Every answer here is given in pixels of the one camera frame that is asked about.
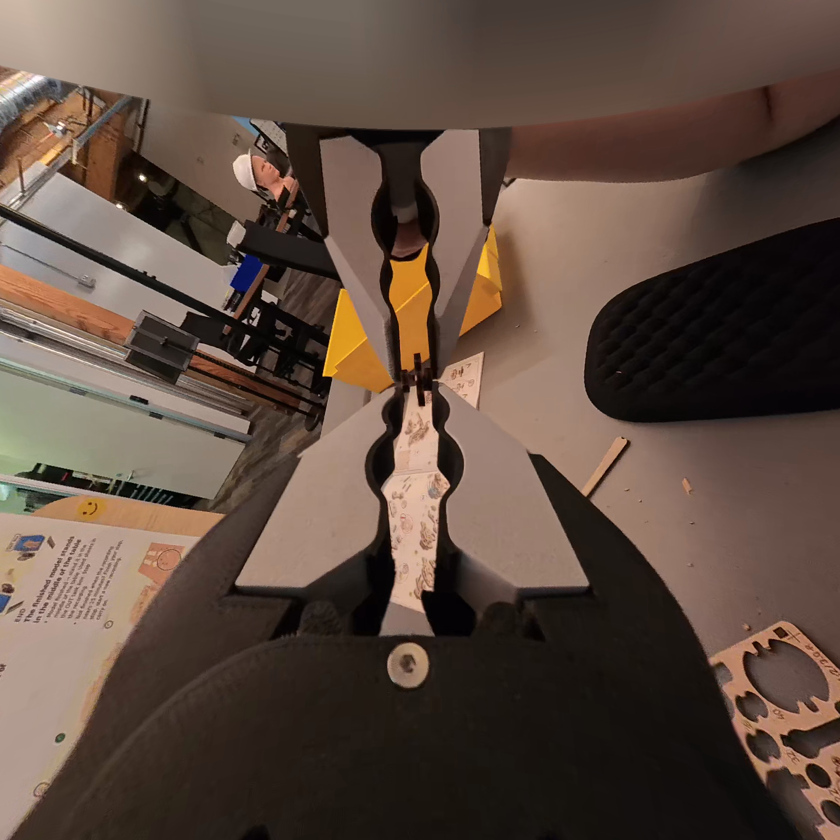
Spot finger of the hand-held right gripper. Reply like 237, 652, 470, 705
419, 128, 497, 370
318, 130, 404, 380

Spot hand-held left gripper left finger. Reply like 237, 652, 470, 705
234, 387, 404, 613

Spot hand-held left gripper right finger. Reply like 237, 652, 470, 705
432, 382, 591, 613

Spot person's right forearm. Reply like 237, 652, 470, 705
505, 84, 840, 182

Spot person's right hand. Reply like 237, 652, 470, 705
392, 220, 430, 259

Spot mannequin head with hard hat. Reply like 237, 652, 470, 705
233, 150, 294, 199

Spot flat wooden stick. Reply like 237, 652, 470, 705
581, 436, 631, 498

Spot nested yellow plastic bins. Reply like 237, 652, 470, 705
322, 225, 504, 395

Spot printed instruction booklet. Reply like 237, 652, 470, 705
386, 351, 488, 616

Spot grey metal box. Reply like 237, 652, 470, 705
123, 311, 200, 385

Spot black metal pole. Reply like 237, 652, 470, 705
0, 203, 329, 395

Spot printed instruction sheet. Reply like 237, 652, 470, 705
0, 512, 201, 821

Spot black padded wrist rest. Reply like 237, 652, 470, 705
583, 218, 840, 425

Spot laser-cut plywood sheet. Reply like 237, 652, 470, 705
709, 620, 840, 840

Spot silver air duct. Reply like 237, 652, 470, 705
0, 72, 52, 127

